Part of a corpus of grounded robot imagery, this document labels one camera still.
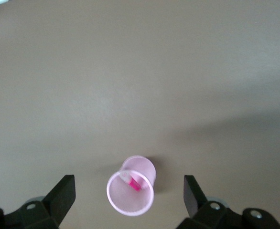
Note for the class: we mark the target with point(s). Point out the pink marker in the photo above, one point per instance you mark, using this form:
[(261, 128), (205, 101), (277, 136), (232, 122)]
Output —
[(133, 184)]

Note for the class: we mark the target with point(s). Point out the brown table cover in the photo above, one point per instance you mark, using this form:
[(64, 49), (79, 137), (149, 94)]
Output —
[(140, 71)]

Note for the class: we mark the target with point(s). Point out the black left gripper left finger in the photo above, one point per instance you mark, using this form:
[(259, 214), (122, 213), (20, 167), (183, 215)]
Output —
[(58, 202)]

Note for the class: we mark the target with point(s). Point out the pink mesh cup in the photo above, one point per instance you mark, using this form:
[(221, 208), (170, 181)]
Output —
[(128, 200)]

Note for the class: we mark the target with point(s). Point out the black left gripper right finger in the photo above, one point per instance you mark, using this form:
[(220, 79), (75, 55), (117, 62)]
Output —
[(197, 205)]

